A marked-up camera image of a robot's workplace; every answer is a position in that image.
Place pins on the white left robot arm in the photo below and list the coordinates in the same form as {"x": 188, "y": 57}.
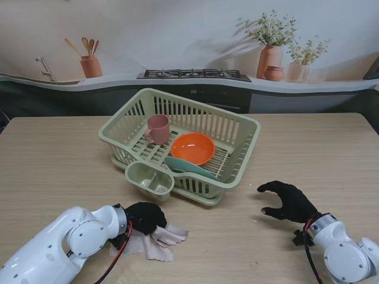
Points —
{"x": 59, "y": 245}

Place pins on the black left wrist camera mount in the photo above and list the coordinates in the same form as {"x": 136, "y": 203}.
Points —
{"x": 118, "y": 242}

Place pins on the pink plastic cup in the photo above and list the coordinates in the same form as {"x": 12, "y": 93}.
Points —
{"x": 160, "y": 130}

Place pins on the printed kitchen backdrop banner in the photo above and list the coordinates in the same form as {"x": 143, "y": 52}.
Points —
{"x": 177, "y": 29}

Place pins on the grey cleaning cloth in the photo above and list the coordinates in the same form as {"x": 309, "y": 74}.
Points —
{"x": 160, "y": 245}

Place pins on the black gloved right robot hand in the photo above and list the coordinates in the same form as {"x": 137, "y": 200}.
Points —
{"x": 291, "y": 205}

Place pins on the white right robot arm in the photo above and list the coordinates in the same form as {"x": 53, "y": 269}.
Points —
{"x": 346, "y": 254}

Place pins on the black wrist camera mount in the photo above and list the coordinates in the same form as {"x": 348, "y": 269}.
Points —
{"x": 299, "y": 238}
{"x": 118, "y": 242}

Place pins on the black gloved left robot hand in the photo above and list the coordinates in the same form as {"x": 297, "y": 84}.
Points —
{"x": 146, "y": 217}

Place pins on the orange plastic bowl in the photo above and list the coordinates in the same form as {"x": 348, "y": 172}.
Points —
{"x": 194, "y": 148}

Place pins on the pale green plastic dish rack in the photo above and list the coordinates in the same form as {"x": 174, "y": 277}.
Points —
{"x": 183, "y": 133}

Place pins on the pale green cutlery holder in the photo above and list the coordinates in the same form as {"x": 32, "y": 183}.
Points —
{"x": 139, "y": 174}

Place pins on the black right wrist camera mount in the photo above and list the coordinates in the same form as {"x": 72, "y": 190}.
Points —
{"x": 299, "y": 238}

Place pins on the teal plate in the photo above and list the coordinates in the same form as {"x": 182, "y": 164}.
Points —
{"x": 183, "y": 167}

